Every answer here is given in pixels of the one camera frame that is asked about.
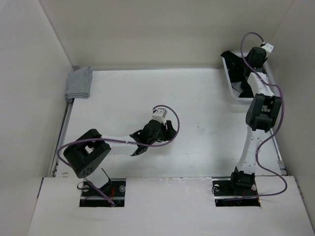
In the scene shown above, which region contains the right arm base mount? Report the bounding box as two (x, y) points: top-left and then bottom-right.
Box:
(212, 177), (261, 207)

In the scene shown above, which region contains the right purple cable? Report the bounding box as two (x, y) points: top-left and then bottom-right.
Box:
(240, 32), (288, 197)

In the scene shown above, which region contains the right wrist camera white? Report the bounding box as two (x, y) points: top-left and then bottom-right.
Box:
(260, 43), (274, 54)

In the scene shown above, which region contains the white plastic basket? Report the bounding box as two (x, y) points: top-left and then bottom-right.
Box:
(221, 58), (276, 105)

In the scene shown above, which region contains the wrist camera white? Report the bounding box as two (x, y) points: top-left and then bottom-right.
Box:
(260, 43), (274, 54)
(152, 108), (167, 124)

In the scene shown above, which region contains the black tank top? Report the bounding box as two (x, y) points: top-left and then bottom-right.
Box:
(221, 51), (253, 99)

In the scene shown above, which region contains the left metal table rail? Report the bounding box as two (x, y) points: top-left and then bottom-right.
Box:
(47, 101), (74, 177)

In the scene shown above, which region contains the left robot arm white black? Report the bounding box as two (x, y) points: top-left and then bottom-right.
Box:
(63, 119), (177, 196)

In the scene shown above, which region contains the white tank top in basket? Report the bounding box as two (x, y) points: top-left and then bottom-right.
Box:
(231, 82), (243, 97)

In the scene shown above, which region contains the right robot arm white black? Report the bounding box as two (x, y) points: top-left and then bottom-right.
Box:
(228, 43), (282, 198)

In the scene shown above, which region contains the folded grey tank top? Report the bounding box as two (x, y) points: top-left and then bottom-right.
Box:
(65, 65), (93, 103)

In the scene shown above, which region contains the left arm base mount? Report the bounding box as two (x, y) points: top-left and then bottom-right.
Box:
(77, 178), (126, 207)

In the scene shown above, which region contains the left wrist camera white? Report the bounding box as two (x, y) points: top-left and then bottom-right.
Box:
(152, 108), (167, 124)

